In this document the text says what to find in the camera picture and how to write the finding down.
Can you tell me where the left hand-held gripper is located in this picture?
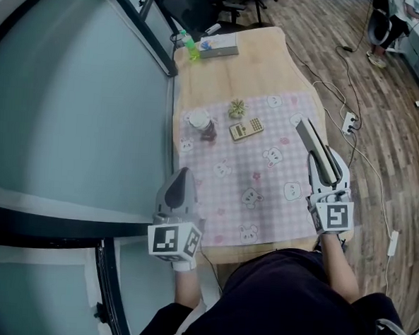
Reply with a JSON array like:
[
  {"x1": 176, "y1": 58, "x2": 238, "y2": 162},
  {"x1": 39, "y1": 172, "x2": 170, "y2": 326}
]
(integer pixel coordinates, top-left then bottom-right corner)
[{"x1": 146, "y1": 165, "x2": 209, "y2": 266}]

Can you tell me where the green drink bottle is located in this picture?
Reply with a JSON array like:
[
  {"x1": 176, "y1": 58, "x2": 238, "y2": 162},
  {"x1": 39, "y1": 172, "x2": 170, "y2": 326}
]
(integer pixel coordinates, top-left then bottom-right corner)
[{"x1": 177, "y1": 29, "x2": 203, "y2": 61}]

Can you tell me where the black floor cable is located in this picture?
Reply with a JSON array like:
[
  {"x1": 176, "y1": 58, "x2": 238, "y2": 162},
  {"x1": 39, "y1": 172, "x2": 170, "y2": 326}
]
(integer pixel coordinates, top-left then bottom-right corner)
[{"x1": 330, "y1": 0, "x2": 371, "y2": 133}]

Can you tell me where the beige calculator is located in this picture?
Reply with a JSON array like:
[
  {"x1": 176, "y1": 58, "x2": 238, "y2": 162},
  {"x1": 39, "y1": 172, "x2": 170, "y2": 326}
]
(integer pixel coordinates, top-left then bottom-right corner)
[{"x1": 228, "y1": 115, "x2": 266, "y2": 146}]

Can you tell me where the glass jar with white lid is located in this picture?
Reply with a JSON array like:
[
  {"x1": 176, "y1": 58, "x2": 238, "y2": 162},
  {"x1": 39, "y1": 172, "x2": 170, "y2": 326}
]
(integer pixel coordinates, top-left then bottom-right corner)
[{"x1": 187, "y1": 107, "x2": 219, "y2": 143}]

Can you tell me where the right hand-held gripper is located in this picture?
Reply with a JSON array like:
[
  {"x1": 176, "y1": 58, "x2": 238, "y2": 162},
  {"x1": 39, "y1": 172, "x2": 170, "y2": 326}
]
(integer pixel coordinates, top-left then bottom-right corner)
[{"x1": 302, "y1": 143, "x2": 360, "y2": 238}]

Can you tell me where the white adapter cable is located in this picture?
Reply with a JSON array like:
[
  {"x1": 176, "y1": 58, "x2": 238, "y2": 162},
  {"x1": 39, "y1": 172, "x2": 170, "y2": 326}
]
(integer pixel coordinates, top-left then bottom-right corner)
[{"x1": 345, "y1": 132, "x2": 402, "y2": 234}]

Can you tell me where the person's left forearm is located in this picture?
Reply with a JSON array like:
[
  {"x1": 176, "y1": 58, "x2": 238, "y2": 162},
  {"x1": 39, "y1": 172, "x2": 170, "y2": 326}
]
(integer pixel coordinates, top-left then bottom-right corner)
[{"x1": 171, "y1": 266, "x2": 205, "y2": 310}]

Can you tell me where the black mesh office chair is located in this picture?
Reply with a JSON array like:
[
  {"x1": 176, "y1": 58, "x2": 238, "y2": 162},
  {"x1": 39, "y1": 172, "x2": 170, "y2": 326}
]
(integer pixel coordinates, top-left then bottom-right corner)
[{"x1": 136, "y1": 0, "x2": 249, "y2": 46}]

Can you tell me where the white looped floor cable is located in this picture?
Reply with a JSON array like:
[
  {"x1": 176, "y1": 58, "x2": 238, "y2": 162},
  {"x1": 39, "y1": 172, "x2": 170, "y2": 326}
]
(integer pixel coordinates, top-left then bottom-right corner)
[{"x1": 309, "y1": 80, "x2": 352, "y2": 118}]

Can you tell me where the small potted plant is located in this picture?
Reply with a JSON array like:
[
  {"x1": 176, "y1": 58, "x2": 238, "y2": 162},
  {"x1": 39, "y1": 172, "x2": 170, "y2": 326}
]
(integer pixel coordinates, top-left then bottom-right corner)
[{"x1": 228, "y1": 98, "x2": 250, "y2": 120}]

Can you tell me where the black window frame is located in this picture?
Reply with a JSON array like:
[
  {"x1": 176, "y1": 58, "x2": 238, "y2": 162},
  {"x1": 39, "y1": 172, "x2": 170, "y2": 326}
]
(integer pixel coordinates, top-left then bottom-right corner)
[{"x1": 0, "y1": 0, "x2": 184, "y2": 335}]

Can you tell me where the white power strip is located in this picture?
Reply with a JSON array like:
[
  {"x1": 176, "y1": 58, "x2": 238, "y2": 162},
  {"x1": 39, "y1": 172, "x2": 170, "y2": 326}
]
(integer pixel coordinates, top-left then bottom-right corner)
[{"x1": 341, "y1": 110, "x2": 358, "y2": 136}]

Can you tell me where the person's right forearm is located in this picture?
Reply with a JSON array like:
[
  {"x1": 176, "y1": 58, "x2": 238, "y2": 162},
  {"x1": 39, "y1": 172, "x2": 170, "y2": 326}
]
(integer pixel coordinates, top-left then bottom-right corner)
[{"x1": 315, "y1": 232, "x2": 365, "y2": 305}]

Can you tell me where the person's black clothing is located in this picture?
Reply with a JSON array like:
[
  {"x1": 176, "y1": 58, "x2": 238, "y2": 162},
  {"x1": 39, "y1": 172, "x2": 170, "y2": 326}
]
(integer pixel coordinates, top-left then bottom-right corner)
[{"x1": 134, "y1": 238, "x2": 418, "y2": 335}]

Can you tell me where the white wristband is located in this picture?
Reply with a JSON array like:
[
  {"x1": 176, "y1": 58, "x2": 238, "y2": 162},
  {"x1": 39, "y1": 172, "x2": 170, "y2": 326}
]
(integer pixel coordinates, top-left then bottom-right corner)
[{"x1": 172, "y1": 259, "x2": 198, "y2": 273}]

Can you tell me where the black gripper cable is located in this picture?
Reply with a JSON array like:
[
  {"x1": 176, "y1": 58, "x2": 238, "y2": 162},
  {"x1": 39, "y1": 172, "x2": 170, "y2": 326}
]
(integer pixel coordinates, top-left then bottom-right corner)
[{"x1": 194, "y1": 249, "x2": 228, "y2": 295}]

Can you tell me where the white power adapter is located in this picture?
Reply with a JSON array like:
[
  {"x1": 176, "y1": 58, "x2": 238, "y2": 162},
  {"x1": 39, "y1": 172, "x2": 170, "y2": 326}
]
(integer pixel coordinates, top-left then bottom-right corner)
[{"x1": 386, "y1": 230, "x2": 400, "y2": 257}]

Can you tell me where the grey tissue box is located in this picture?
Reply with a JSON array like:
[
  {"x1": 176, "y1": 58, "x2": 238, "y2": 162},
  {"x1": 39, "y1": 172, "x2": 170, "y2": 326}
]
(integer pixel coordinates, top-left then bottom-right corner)
[{"x1": 198, "y1": 30, "x2": 241, "y2": 61}]

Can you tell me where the pink checked bear tablecloth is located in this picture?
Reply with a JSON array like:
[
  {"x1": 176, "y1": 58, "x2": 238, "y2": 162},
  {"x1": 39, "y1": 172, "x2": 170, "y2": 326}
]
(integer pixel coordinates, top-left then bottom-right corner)
[{"x1": 171, "y1": 85, "x2": 330, "y2": 252}]

